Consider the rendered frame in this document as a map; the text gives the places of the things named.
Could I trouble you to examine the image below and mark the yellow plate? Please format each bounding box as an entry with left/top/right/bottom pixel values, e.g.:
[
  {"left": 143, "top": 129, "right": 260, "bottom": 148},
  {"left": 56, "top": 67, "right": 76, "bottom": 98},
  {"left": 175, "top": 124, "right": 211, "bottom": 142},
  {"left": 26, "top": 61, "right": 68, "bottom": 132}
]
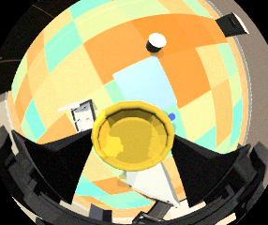
[{"left": 90, "top": 100, "right": 175, "bottom": 172}]

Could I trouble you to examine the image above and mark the white cylinder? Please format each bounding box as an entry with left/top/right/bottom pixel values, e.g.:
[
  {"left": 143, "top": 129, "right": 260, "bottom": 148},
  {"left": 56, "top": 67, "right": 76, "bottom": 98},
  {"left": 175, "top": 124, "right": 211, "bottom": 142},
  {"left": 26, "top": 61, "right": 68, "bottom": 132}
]
[{"left": 145, "top": 33, "right": 167, "bottom": 53}]

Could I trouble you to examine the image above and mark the light blue mat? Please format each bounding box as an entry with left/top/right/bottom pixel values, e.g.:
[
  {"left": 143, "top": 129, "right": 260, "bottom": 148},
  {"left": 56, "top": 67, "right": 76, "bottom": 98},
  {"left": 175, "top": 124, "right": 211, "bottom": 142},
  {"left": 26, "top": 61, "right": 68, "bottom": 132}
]
[{"left": 112, "top": 56, "right": 178, "bottom": 110}]

